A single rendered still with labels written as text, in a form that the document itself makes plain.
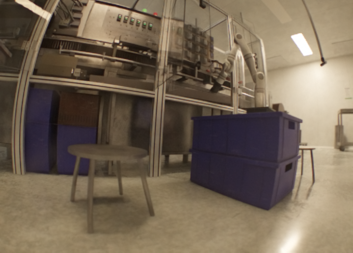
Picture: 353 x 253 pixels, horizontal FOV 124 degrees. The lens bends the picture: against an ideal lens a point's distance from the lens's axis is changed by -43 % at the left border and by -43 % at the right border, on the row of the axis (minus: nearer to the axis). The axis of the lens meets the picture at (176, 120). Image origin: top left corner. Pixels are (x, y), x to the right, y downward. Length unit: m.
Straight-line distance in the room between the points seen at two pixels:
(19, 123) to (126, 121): 0.85
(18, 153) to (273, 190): 1.33
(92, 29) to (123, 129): 1.10
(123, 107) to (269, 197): 1.20
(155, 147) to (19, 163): 0.92
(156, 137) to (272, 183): 0.78
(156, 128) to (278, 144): 0.77
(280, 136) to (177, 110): 1.10
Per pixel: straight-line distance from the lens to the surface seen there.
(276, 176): 0.74
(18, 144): 1.11
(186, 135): 1.64
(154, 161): 1.14
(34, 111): 1.15
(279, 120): 0.71
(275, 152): 0.72
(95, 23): 1.90
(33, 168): 1.19
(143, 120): 1.43
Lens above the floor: 0.33
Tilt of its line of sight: 4 degrees up
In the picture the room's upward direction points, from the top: 3 degrees clockwise
